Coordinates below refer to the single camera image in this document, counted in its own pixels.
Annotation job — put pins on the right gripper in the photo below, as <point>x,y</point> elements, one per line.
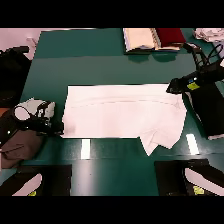
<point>181,84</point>

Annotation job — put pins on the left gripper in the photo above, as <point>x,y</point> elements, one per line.
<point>48,126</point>

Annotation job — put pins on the white shirt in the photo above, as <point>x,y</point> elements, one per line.
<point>123,113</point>

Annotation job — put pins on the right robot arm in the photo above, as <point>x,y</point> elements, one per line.
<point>213,74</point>

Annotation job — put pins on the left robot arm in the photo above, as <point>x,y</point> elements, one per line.
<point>33,107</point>

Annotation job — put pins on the brown garment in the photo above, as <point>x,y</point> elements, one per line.
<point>21,148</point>

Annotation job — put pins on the red folded garment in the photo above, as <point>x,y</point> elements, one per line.
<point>170,36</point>

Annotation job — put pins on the white garment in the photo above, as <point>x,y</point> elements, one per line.
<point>210,34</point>

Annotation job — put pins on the cream folded garment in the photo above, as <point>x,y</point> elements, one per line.
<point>140,38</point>

